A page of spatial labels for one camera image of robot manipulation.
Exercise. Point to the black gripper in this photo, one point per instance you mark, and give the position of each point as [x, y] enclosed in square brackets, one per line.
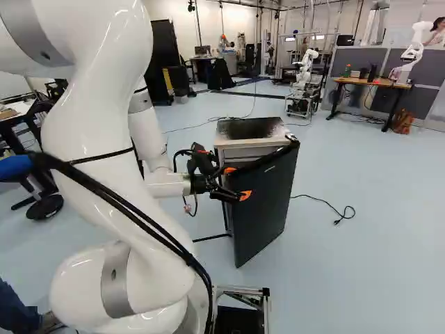
[201, 184]

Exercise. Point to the black fridge door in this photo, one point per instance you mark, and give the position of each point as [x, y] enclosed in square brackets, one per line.
[264, 208]

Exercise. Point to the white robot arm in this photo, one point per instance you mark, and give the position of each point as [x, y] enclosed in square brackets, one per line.
[104, 104]

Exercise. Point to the small fridge with black top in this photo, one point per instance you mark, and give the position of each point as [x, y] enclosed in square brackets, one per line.
[250, 132]

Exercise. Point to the white robot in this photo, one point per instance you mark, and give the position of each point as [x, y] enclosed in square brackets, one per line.
[413, 52]
[306, 66]

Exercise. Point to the tall black cabinet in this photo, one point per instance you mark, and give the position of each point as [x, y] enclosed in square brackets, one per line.
[163, 62]

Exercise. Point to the green bottle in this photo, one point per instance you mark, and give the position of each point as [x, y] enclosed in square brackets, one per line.
[346, 71]

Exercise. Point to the wooden desk with black legs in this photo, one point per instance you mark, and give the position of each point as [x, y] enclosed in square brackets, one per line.
[375, 82]

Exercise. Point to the orange bag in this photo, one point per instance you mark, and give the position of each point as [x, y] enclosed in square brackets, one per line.
[404, 121]

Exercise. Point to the blue stool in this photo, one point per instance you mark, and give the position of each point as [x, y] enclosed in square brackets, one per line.
[14, 167]

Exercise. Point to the black workshop table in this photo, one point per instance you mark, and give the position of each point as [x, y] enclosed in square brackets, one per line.
[14, 108]

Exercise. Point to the person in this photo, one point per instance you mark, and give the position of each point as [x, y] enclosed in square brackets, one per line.
[436, 33]

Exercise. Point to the person's legs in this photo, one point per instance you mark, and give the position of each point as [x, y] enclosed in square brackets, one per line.
[17, 309]

